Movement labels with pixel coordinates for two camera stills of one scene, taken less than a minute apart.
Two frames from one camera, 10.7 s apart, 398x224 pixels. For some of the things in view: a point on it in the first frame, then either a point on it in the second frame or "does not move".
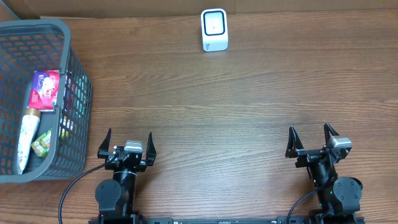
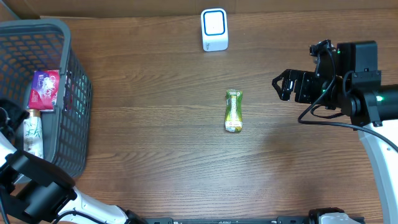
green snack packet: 41,145 -> 233,122
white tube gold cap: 29,127 does not move
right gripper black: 296,149 -> 303,79
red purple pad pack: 45,88 does not move
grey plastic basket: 43,45 does not move
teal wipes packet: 81,96 does not move
